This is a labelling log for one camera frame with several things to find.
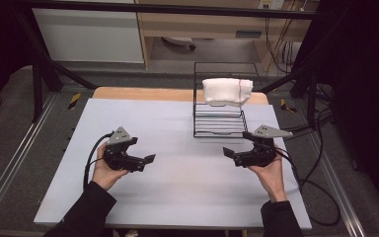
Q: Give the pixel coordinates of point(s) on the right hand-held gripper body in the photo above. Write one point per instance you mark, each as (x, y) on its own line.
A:
(260, 154)

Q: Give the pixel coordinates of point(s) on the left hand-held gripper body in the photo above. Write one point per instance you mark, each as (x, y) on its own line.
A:
(121, 159)

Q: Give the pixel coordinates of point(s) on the white towel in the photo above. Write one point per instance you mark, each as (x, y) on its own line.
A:
(227, 91)

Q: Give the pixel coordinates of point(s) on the person's left hand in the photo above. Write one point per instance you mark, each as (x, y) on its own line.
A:
(107, 176)

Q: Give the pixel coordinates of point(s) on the person's right hand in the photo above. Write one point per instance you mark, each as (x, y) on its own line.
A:
(271, 179)

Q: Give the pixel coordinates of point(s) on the pale lilac table mat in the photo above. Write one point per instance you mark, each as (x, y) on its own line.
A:
(177, 191)

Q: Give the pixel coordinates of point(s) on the white object with black wheel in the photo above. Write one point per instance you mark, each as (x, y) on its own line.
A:
(179, 41)

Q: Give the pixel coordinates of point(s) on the white cabinet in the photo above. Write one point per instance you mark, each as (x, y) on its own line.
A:
(89, 36)

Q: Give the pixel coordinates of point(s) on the light wooden desk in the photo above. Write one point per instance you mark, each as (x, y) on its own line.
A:
(210, 24)

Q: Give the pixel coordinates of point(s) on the black curtain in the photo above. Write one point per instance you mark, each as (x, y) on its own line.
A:
(0, 49)
(365, 82)

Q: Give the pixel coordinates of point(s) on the black metal frame strut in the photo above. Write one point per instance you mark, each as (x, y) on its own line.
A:
(304, 82)
(46, 62)

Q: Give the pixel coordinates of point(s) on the aluminium rail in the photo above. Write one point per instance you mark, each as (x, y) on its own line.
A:
(16, 158)
(335, 184)

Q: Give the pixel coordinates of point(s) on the white wall socket strip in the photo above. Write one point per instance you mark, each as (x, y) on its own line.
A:
(271, 4)

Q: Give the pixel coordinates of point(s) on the black metal frame bar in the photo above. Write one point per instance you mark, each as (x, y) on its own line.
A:
(177, 9)

